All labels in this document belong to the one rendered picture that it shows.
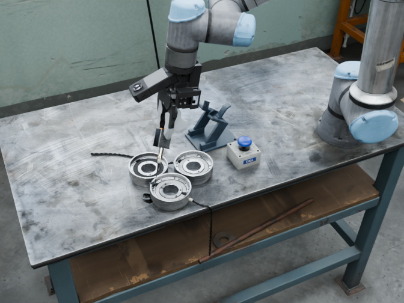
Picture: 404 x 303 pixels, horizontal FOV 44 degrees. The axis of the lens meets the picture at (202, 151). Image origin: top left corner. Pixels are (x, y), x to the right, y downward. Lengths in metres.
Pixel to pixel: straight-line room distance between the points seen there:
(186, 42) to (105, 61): 1.86
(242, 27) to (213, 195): 0.44
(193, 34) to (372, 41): 0.41
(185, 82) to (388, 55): 0.48
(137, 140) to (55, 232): 0.39
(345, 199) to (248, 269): 0.62
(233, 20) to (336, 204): 0.80
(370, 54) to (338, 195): 0.63
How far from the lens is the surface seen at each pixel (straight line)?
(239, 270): 2.16
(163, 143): 1.28
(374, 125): 1.32
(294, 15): 3.46
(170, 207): 1.25
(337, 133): 1.50
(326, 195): 1.72
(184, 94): 1.21
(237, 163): 1.37
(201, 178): 1.31
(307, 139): 1.52
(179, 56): 1.15
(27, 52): 2.85
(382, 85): 1.29
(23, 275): 2.24
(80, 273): 1.48
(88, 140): 1.50
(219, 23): 1.13
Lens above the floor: 1.72
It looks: 40 degrees down
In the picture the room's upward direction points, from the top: 2 degrees clockwise
